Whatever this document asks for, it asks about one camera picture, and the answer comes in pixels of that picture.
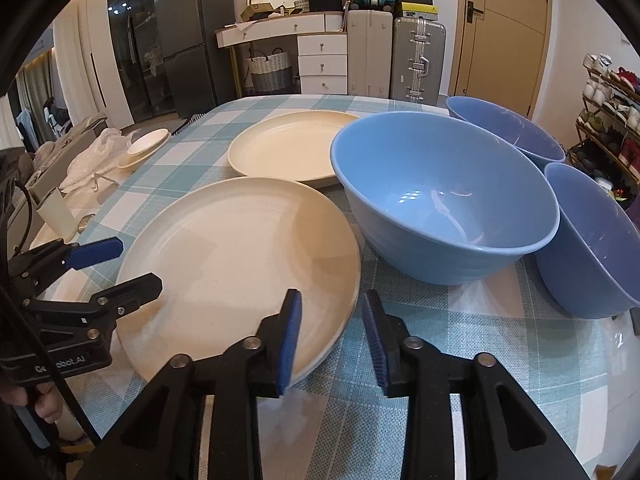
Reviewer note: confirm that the grey refrigerator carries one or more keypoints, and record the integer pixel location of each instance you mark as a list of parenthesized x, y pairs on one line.
[(195, 35)]

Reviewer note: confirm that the person's left hand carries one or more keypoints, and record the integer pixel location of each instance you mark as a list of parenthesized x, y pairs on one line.
[(46, 402)]

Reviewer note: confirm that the white curtain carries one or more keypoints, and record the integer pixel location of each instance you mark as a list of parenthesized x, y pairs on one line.
[(75, 60)]

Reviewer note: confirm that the yellow black shoe box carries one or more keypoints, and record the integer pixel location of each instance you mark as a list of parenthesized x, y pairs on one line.
[(419, 11)]

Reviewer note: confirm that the wicker basket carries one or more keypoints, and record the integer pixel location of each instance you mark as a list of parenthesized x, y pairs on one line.
[(270, 72)]

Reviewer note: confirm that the beige suitcase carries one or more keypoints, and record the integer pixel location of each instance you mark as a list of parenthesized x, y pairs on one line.
[(370, 55)]

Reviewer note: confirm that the white plastic bag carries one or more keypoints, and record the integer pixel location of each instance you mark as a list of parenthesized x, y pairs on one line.
[(95, 155)]

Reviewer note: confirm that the white dresser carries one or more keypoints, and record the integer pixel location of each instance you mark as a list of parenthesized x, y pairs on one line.
[(320, 47)]

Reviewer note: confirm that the blue bowl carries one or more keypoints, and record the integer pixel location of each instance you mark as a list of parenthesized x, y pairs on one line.
[(425, 210), (590, 250), (510, 130)]

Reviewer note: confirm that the checked teal white tablecloth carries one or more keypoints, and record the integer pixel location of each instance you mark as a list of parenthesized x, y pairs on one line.
[(475, 320)]

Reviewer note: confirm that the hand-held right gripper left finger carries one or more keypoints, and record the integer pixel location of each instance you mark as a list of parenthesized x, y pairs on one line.
[(291, 340)]

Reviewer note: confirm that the white plastic container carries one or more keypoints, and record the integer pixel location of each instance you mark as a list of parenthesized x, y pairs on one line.
[(52, 210)]

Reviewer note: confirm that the small cardboard box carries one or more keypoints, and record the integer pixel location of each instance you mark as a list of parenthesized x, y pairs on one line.
[(255, 11)]

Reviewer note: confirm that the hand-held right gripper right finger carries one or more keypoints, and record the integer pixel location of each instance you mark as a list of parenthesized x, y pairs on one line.
[(375, 345)]

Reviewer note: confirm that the silver suitcase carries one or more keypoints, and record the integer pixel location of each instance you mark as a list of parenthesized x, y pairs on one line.
[(417, 60)]

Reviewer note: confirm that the wooden shoe rack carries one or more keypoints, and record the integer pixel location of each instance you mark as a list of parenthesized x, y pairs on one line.
[(580, 135)]

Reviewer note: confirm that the black glossy cabinet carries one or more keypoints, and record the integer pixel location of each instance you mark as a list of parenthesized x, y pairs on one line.
[(135, 50)]

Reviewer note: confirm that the wooden door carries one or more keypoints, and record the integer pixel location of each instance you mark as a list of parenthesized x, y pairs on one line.
[(505, 35)]

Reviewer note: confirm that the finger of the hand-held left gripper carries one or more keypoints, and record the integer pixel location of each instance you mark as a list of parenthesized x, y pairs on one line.
[(135, 292), (95, 252)]

